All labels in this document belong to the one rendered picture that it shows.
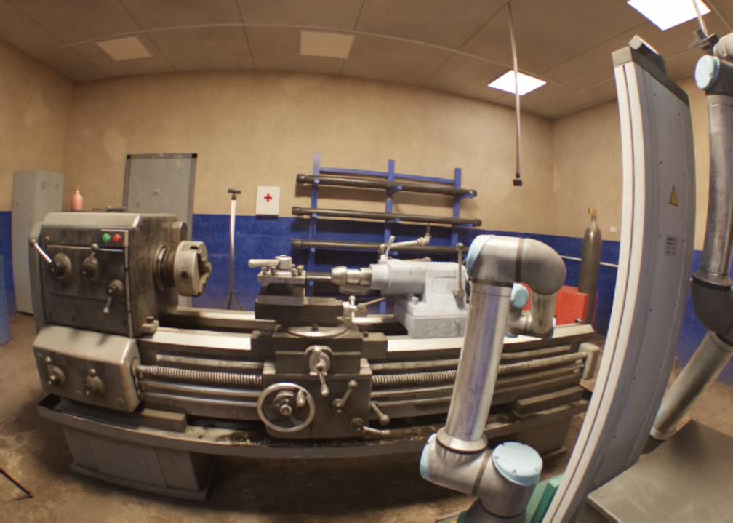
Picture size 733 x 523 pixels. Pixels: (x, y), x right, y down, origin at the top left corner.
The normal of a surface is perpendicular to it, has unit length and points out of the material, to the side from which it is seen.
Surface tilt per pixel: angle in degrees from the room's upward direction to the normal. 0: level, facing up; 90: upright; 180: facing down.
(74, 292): 90
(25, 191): 90
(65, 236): 90
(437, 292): 70
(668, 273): 90
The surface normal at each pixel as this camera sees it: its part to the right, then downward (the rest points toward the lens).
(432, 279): 0.20, -0.16
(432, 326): 0.19, 0.09
